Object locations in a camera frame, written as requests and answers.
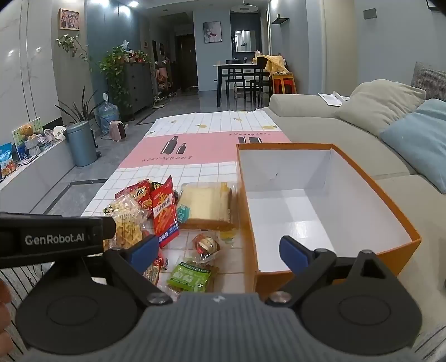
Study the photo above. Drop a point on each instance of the leafy plant on cabinet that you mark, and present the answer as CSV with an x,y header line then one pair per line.
x,y
113,66

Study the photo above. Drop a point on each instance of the black dining table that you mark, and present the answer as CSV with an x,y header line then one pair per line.
x,y
240,66

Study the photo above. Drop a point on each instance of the ceiling lamp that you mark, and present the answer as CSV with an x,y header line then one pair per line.
x,y
245,7

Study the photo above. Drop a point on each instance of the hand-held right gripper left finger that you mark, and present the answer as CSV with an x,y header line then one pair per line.
x,y
144,250

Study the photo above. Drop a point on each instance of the red snack stick packet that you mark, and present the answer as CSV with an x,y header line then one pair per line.
x,y
163,212

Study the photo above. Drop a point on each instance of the dark snack packet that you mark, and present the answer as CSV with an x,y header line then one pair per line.
x,y
156,184

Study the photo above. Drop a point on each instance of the small red wrapped snack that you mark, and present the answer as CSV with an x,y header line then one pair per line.
x,y
159,270

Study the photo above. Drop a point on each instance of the black dining chair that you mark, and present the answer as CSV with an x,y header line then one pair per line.
x,y
234,83
260,81

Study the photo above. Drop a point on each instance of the green raisin packet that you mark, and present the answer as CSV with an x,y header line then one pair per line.
x,y
190,275

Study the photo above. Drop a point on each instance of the wall mirror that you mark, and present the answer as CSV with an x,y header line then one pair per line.
x,y
244,41

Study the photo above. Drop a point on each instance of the blue snack bag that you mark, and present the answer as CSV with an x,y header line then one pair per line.
x,y
7,160

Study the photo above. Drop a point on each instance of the small clear pastry packet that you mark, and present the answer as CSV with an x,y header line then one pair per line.
x,y
205,245

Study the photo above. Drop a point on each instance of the white papers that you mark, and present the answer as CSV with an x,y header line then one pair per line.
x,y
332,98

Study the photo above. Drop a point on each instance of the red cracker packet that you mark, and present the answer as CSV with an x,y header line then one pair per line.
x,y
139,195

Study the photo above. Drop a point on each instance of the clear bag of puffed balls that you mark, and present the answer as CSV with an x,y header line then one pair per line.
x,y
125,220

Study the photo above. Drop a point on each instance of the sliced bread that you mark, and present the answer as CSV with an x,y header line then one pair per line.
x,y
209,205

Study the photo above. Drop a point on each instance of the grey blue trash can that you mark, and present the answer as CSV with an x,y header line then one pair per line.
x,y
81,144

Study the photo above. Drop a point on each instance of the beige cushion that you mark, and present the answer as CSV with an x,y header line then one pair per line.
x,y
379,104

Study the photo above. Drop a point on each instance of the pink space heater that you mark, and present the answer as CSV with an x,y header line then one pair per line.
x,y
118,131

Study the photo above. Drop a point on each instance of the framed wall picture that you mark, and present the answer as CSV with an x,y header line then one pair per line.
x,y
68,19

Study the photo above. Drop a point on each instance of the person's left hand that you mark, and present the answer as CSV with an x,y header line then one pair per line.
x,y
4,313

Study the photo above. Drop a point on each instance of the light blue cushion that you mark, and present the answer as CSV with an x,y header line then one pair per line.
x,y
418,139

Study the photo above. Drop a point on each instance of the white cap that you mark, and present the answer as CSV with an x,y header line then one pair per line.
x,y
60,133

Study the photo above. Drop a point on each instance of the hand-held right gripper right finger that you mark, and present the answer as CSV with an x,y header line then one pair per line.
x,y
292,253

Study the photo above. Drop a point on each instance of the long-leaved floor plant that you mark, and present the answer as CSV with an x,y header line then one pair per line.
x,y
82,109

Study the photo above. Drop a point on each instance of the large water bottle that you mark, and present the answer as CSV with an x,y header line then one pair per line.
x,y
107,116

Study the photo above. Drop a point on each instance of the grey cushion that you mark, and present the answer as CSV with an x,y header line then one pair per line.
x,y
430,78

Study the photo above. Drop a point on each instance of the yellow cloth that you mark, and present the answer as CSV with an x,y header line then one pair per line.
x,y
275,64

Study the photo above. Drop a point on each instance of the orange cardboard box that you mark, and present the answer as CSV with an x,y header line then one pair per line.
x,y
313,215

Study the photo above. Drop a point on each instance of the small wall shelf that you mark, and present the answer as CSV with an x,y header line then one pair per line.
x,y
279,19

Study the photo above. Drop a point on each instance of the teddy bear picture card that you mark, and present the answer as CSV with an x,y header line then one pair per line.
x,y
28,131

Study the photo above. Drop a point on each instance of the orange stool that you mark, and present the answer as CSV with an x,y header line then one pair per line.
x,y
284,83

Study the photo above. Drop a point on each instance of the shoe rack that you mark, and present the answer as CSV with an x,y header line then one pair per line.
x,y
163,80

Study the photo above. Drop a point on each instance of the wall poster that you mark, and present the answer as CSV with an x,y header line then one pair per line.
x,y
212,32

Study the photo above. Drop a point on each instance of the dark grey cabinet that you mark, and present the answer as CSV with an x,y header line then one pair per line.
x,y
137,87

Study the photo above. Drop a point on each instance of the hanging wall plant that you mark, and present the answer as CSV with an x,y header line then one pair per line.
x,y
69,45

